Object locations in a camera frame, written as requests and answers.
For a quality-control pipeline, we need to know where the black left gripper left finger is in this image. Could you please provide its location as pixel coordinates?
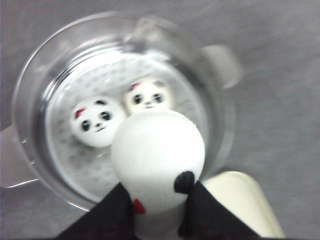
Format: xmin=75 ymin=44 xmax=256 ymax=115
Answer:
xmin=57 ymin=183 xmax=136 ymax=240

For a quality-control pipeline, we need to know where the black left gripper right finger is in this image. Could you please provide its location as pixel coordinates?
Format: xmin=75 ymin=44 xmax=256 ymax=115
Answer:
xmin=183 ymin=181 xmax=262 ymax=240

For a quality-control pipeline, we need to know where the panda bun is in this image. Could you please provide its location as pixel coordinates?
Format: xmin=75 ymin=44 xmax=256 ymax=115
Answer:
xmin=123 ymin=76 xmax=175 ymax=115
xmin=69 ymin=95 xmax=127 ymax=148
xmin=111 ymin=110 xmax=206 ymax=240

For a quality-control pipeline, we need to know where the beige plastic tray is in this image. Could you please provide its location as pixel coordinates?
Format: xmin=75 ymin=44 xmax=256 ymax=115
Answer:
xmin=202 ymin=171 xmax=286 ymax=239

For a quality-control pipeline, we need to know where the stainless steel steamer pot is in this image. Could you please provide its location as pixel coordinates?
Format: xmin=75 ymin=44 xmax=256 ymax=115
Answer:
xmin=0 ymin=12 xmax=244 ymax=211

